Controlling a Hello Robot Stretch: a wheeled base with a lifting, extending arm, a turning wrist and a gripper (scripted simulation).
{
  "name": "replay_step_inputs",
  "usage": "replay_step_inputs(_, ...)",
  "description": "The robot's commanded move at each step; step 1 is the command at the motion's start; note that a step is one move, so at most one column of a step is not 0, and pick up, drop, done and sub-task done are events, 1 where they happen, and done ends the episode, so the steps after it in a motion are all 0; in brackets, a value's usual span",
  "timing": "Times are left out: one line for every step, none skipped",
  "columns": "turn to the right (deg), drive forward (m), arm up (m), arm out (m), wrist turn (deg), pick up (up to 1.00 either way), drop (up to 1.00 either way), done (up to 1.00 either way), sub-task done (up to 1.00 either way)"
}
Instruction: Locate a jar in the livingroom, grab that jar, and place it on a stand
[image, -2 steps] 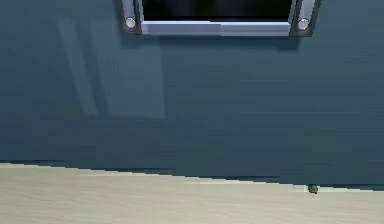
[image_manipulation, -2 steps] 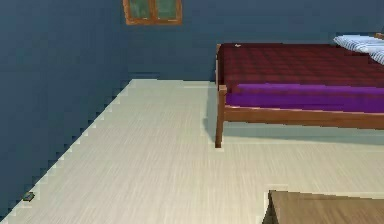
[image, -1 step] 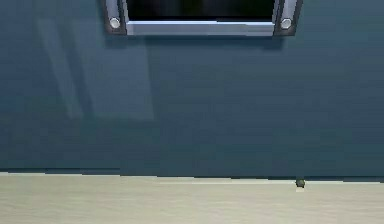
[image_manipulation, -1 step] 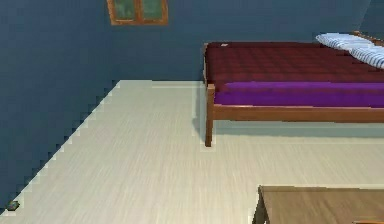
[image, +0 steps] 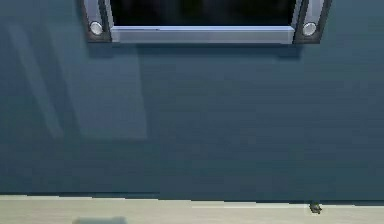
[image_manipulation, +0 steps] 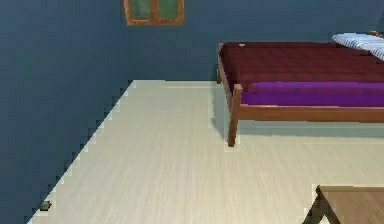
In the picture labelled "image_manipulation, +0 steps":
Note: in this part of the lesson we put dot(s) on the wooden bed with maroon blanket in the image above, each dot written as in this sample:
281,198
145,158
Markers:
300,73

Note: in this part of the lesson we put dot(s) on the small dark flat object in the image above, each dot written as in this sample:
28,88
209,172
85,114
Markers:
45,205

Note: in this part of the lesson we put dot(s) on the white striped pillow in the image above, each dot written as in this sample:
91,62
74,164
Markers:
363,42

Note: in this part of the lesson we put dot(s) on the wooden framed window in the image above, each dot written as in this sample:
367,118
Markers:
154,11

